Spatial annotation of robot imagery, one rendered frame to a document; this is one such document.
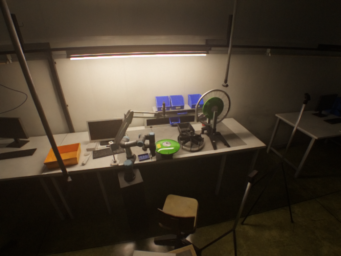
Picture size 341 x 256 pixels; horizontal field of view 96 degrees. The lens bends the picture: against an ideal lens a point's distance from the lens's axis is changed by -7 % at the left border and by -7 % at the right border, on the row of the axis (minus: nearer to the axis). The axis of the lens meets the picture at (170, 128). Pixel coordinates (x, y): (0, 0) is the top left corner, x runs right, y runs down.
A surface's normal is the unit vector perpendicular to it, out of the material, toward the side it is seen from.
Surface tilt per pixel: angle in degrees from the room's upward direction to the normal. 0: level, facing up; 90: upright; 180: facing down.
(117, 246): 0
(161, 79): 90
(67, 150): 86
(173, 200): 0
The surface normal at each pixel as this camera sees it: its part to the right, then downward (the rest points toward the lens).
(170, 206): 0.00, -0.88
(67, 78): 0.20, 0.47
